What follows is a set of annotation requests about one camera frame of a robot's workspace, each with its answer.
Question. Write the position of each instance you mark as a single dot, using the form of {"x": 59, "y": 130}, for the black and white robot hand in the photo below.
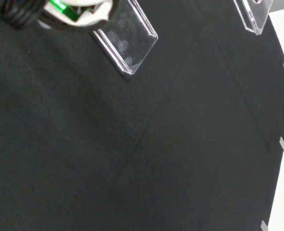
{"x": 67, "y": 12}

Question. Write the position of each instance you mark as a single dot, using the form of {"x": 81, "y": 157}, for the clear acrylic rack with tubes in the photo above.
{"x": 132, "y": 43}

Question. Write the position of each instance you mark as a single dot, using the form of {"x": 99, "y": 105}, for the black bench cloth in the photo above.
{"x": 108, "y": 144}

